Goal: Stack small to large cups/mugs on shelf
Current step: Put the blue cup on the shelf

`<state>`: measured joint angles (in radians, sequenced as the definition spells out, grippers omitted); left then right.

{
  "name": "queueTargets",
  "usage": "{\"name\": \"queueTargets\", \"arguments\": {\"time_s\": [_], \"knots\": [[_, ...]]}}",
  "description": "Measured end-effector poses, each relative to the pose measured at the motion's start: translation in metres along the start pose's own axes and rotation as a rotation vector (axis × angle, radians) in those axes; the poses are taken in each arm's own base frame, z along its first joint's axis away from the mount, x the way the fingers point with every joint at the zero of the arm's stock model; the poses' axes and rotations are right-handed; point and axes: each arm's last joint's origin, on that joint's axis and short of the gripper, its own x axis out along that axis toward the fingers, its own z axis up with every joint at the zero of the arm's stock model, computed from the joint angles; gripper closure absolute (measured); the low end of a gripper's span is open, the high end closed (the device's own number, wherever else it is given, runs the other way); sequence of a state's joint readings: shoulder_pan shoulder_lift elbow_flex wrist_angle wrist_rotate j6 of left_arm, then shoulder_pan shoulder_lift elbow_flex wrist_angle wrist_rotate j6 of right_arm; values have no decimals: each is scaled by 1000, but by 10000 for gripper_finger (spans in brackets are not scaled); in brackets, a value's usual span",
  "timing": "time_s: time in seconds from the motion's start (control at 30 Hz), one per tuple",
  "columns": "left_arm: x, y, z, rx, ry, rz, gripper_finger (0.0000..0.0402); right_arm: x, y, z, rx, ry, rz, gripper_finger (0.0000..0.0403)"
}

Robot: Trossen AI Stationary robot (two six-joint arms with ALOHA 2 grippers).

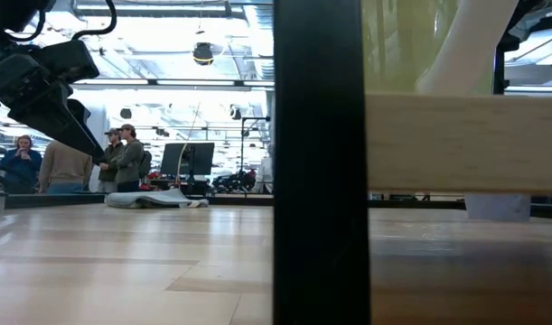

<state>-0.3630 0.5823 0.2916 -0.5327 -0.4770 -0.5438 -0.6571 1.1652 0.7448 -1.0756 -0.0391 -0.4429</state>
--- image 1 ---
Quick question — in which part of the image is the black pole stand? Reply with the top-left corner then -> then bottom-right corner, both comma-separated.
240,116 -> 272,198

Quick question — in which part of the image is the blue-grey folded cloth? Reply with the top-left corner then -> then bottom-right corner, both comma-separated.
105,188 -> 210,209

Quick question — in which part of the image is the black ceiling dome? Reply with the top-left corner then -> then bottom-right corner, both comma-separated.
192,42 -> 215,67

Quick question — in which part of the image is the thin white curved cable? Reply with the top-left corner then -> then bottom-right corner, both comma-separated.
175,101 -> 202,189

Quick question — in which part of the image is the long ceiling light strip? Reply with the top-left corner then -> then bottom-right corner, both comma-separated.
505,85 -> 552,94
75,79 -> 276,88

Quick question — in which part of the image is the black monitor stand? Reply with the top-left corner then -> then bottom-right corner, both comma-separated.
184,144 -> 198,196

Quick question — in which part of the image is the light wooden shelf board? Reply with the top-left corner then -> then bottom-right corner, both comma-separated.
367,93 -> 552,195

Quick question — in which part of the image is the black table edge rail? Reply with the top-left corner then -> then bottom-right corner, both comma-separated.
0,191 -> 552,221

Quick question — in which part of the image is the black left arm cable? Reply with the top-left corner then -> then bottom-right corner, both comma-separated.
71,0 -> 117,42

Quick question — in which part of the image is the tall yellow-green mug white handle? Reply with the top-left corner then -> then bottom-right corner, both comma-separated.
360,0 -> 520,96

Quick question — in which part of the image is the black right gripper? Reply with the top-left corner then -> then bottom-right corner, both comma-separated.
492,0 -> 552,95

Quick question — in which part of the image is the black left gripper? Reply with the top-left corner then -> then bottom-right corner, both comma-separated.
0,52 -> 106,160

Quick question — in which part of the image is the black monitor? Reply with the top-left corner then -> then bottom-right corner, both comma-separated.
160,142 -> 216,177

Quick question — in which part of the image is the person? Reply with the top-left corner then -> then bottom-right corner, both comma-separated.
115,124 -> 146,194
0,134 -> 43,195
38,139 -> 94,195
98,128 -> 126,194

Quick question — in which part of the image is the dark backpack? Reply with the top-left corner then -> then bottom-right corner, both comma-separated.
137,149 -> 154,180

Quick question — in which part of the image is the red and black pile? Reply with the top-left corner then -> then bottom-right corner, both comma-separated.
211,169 -> 257,194

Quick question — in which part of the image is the dark desk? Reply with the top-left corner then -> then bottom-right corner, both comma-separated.
139,178 -> 211,198

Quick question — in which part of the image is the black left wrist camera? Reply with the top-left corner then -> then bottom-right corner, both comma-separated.
29,39 -> 100,85

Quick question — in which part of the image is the black vertical post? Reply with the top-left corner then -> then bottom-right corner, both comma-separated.
273,0 -> 371,325

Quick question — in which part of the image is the white pillar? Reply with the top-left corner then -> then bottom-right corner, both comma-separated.
88,107 -> 110,193

